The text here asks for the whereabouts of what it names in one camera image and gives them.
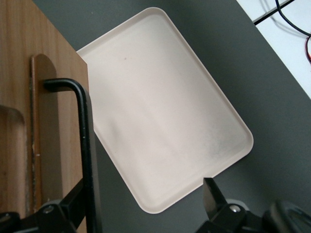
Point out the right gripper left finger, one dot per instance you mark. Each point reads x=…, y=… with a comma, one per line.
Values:
x=60, y=216

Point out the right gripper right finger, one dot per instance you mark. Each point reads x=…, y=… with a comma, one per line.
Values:
x=223, y=213

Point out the wooden drawer front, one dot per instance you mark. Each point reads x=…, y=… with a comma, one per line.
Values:
x=45, y=70

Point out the wooden drawer cabinet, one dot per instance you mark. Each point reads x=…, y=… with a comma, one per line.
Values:
x=58, y=41

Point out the beige plastic tray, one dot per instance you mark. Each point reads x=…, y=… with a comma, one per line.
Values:
x=165, y=109

